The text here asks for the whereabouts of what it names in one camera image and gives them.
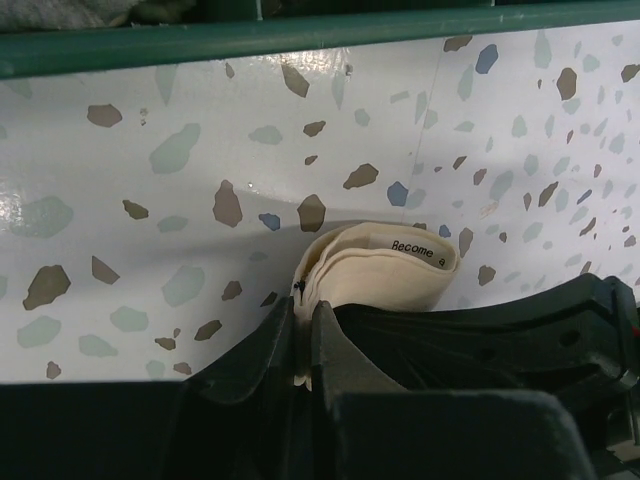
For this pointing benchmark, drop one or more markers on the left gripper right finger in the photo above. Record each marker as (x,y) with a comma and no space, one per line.
(367,426)

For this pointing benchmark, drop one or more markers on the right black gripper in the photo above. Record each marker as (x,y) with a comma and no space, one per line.
(578,341)

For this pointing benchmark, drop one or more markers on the green divided organizer tray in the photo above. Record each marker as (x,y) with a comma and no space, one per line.
(28,55)

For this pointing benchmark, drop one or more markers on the black underwear beige waistband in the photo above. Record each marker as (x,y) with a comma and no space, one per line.
(391,267)

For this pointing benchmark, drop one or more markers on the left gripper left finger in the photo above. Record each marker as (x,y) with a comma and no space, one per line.
(199,428)

